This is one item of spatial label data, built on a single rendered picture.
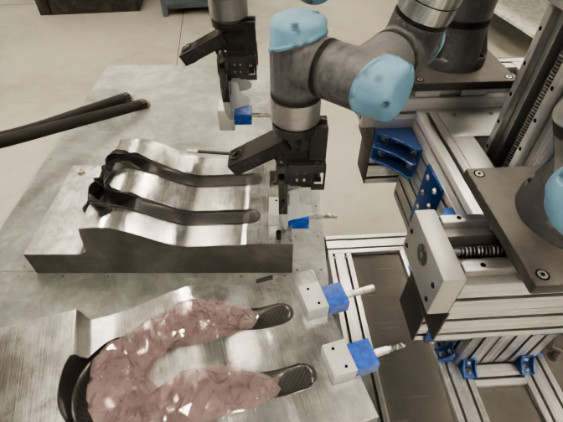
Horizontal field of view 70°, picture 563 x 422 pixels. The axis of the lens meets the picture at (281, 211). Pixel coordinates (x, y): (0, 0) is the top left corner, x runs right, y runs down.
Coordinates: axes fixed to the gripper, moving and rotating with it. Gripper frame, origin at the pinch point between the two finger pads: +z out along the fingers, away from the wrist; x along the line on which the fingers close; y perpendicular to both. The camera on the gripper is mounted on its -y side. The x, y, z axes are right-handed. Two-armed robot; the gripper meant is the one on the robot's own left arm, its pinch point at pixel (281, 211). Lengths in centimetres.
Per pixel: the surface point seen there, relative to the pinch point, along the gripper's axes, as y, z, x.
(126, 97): -47, 8, 56
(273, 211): -1.5, -1.4, -1.4
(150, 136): -36, 10, 39
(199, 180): -17.5, 2.5, 11.6
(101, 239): -32.0, 0.2, -6.9
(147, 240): -23.8, 0.5, -6.9
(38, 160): -140, 90, 129
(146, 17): -129, 90, 349
